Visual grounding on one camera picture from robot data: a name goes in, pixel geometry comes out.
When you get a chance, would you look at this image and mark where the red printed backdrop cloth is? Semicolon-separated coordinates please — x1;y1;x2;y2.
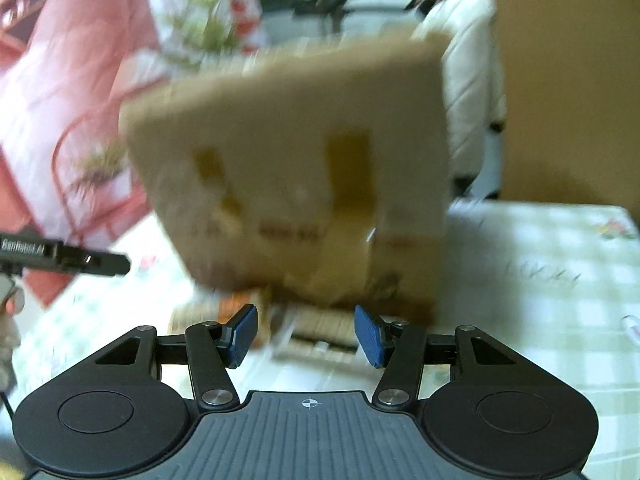
0;0;269;309

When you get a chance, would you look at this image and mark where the checkered printed tablecloth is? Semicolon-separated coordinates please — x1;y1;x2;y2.
11;200;639;479

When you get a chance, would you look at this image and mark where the brown cardboard box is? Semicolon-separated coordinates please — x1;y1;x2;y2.
119;32;451;322

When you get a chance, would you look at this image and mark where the wooden cabinet panel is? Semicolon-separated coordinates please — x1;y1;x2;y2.
497;0;639;216

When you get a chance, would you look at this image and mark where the person's left hand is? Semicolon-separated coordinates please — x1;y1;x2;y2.
0;274;25;393

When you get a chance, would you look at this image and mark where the beige orange snack bar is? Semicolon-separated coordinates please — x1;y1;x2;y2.
269;306;363;365

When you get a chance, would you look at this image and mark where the white quilted blanket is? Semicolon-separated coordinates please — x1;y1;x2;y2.
416;0;506;196

